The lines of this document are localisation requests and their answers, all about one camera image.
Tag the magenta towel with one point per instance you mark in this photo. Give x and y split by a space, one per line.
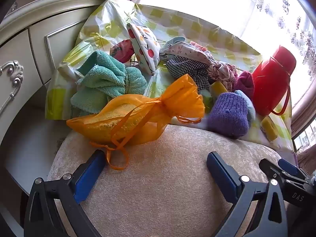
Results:
245 84

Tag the yellow checked plastic tablecloth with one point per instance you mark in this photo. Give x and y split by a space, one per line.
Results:
172 22

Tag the cream ornate dresser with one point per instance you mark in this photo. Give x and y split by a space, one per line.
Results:
22 44

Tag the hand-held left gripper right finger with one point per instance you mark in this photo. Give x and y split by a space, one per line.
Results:
222 177

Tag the white lace floral curtain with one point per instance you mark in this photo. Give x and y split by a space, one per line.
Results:
284 9

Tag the fruit print fabric pouch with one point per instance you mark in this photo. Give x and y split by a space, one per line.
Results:
143 47

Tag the red floral pouch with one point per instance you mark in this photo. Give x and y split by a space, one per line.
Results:
121 51

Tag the white pink floral cloth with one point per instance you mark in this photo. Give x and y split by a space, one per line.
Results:
192 54

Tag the brown side curtain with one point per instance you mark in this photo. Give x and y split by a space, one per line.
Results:
303 113

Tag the beige stool cushion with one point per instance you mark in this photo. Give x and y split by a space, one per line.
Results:
160 177

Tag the black white checked cloth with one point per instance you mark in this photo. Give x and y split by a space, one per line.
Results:
182 66

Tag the red plastic thermos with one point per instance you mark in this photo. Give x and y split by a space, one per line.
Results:
269 84

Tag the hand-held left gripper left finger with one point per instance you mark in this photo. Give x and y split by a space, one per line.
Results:
90 175

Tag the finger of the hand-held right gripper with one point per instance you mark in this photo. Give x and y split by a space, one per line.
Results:
288 166
270 169

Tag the purple knitted pouch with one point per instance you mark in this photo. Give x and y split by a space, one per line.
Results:
227 116

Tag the green terry towel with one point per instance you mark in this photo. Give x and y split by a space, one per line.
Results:
106 79

